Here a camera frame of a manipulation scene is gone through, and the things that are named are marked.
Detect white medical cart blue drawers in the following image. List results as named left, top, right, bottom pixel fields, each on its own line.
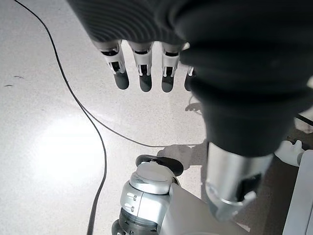
left=285, top=149, right=313, bottom=235

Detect white cart caster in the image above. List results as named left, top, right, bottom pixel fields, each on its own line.
left=275, top=140, right=305, bottom=167

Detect silver left robot leg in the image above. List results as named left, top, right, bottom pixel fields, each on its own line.
left=111, top=154, right=251, bottom=235

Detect thin floor cable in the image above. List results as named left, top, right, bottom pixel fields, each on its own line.
left=73, top=97, right=169, bottom=149

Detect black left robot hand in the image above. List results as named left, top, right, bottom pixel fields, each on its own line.
left=67, top=0, right=313, bottom=222

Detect thick black tether cable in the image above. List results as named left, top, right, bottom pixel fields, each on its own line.
left=13, top=0, right=108, bottom=235

